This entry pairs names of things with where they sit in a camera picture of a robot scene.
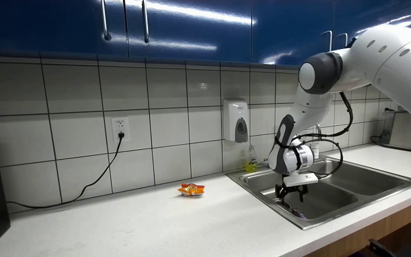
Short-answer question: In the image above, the white wall soap dispenser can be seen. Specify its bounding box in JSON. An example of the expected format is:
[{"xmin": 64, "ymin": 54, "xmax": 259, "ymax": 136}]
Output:
[{"xmin": 221, "ymin": 97, "xmax": 251, "ymax": 144}]

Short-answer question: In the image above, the black chair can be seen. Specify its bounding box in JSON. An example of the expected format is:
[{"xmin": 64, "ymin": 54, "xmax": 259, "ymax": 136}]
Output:
[{"xmin": 366, "ymin": 239, "xmax": 411, "ymax": 257}]

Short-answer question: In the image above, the blue wall cabinet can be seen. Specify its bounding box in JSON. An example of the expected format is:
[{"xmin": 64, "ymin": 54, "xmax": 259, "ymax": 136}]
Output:
[{"xmin": 0, "ymin": 0, "xmax": 411, "ymax": 74}]

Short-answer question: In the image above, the white wall outlet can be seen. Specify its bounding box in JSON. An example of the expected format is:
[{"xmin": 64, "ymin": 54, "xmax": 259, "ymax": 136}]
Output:
[{"xmin": 111, "ymin": 117, "xmax": 131, "ymax": 141}]

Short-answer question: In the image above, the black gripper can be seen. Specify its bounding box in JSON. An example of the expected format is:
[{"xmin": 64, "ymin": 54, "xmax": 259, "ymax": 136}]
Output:
[{"xmin": 274, "ymin": 181, "xmax": 309, "ymax": 204}]

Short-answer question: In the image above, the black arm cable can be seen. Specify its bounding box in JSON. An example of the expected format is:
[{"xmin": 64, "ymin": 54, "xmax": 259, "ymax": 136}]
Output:
[{"xmin": 274, "ymin": 90, "xmax": 354, "ymax": 180}]

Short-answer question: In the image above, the stainless steel double sink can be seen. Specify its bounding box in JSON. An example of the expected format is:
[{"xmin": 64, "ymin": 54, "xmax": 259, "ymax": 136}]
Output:
[{"xmin": 225, "ymin": 156, "xmax": 411, "ymax": 231}]

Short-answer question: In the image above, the green dish soap bottle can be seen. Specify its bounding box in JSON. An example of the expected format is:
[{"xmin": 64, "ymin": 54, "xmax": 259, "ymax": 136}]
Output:
[{"xmin": 242, "ymin": 144, "xmax": 259, "ymax": 174}]

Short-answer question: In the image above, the black power cord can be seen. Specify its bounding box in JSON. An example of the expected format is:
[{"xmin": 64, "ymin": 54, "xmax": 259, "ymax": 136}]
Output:
[{"xmin": 5, "ymin": 131, "xmax": 127, "ymax": 210}]

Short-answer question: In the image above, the orange chips bag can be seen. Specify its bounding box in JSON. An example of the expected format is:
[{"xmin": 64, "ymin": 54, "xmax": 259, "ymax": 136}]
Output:
[{"xmin": 177, "ymin": 181, "xmax": 207, "ymax": 199}]

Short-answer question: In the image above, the small white bottle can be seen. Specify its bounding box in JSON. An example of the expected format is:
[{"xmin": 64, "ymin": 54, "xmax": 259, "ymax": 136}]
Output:
[{"xmin": 309, "ymin": 141, "xmax": 321, "ymax": 161}]

